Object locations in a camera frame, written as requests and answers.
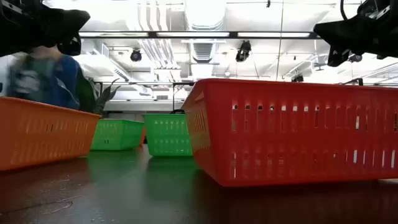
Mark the snake plant in white pot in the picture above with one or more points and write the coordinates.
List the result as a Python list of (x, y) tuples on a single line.
[(87, 93)]

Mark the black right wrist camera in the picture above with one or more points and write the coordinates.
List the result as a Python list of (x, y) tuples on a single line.
[(373, 9)]

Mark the black background rig frame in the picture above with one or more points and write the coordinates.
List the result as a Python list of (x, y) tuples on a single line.
[(183, 83)]

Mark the green slotted plastic basket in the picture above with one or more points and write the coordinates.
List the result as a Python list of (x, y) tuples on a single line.
[(116, 135), (168, 135)]

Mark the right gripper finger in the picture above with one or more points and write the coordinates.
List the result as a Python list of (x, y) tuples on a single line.
[(339, 32), (337, 57)]

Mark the black bar with light strips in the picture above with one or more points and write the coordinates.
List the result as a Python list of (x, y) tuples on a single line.
[(192, 34)]

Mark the white ceiling air duct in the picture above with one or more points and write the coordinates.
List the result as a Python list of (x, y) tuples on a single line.
[(205, 18)]

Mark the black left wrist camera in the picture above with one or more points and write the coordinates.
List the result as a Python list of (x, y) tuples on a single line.
[(15, 7)]

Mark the black ceiling spotlight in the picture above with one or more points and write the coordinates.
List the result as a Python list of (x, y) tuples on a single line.
[(136, 56), (243, 53), (355, 58), (297, 78)]

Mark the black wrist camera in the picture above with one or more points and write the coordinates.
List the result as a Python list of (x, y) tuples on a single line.
[(373, 9), (15, 7)]

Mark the red slotted plastic basket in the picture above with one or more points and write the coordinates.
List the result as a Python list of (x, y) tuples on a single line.
[(295, 133)]

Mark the person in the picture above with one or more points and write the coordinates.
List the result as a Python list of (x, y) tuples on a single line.
[(59, 84)]

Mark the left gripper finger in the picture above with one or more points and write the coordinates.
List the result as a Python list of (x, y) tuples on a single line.
[(70, 46), (65, 23)]

